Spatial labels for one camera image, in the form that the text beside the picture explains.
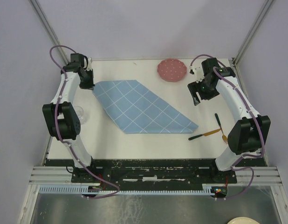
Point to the right aluminium frame post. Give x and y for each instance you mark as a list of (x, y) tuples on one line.
[(264, 10)]

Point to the cream plate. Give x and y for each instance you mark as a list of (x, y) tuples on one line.
[(242, 220)]

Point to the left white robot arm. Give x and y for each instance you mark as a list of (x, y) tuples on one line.
[(60, 116)]

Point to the left aluminium frame post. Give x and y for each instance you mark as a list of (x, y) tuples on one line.
[(44, 21)]

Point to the pink dotted plate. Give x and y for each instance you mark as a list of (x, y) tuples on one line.
[(172, 70)]

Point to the clear plastic cup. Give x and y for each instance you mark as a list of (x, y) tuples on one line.
[(81, 115)]

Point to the blue checked cloth placemat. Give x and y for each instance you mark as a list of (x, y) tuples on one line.
[(137, 110)]

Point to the light blue cable duct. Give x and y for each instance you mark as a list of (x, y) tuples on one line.
[(92, 190)]

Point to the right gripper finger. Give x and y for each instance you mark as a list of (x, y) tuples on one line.
[(195, 98), (209, 95)]

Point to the green handled gold knife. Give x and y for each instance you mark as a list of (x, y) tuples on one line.
[(205, 134)]

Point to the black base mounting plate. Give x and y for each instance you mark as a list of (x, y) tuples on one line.
[(150, 175)]

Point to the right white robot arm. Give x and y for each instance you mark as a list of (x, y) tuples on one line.
[(249, 134)]

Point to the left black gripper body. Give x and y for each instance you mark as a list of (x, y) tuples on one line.
[(87, 82)]

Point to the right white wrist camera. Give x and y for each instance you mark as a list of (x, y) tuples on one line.
[(197, 72)]

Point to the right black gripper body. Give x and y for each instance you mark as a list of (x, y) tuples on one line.
[(202, 85)]

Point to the green handled gold fork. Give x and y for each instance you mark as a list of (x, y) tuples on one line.
[(219, 123)]

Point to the aluminium frame post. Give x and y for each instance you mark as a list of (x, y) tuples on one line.
[(44, 21), (264, 10)]

